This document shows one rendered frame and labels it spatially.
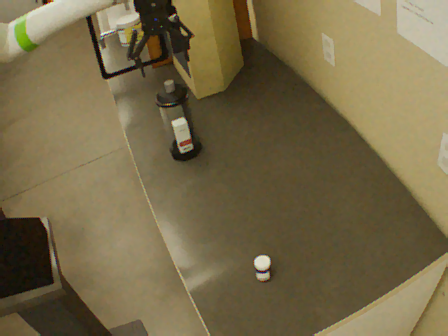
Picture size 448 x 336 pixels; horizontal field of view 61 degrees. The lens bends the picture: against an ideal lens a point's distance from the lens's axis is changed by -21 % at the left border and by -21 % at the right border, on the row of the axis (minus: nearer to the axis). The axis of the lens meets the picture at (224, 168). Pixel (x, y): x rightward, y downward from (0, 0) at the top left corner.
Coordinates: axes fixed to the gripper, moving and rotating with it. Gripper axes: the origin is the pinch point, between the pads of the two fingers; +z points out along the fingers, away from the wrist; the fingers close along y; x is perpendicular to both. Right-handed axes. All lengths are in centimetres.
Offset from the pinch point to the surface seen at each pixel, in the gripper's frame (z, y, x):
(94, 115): 128, 37, -198
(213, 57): 17.5, -21.5, -25.1
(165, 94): 9.3, 2.1, 1.6
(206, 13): -2.0, -22.2, -25.1
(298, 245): 33, -14, 51
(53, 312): 51, 66, 31
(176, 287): 127, 22, -16
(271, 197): 33.3, -14.6, 31.9
